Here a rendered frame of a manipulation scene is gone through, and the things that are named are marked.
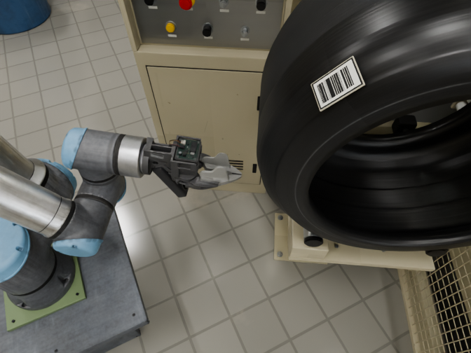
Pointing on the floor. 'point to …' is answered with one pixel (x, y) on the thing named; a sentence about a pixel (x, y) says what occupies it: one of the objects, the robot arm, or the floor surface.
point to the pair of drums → (22, 15)
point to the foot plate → (280, 245)
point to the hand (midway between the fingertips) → (235, 176)
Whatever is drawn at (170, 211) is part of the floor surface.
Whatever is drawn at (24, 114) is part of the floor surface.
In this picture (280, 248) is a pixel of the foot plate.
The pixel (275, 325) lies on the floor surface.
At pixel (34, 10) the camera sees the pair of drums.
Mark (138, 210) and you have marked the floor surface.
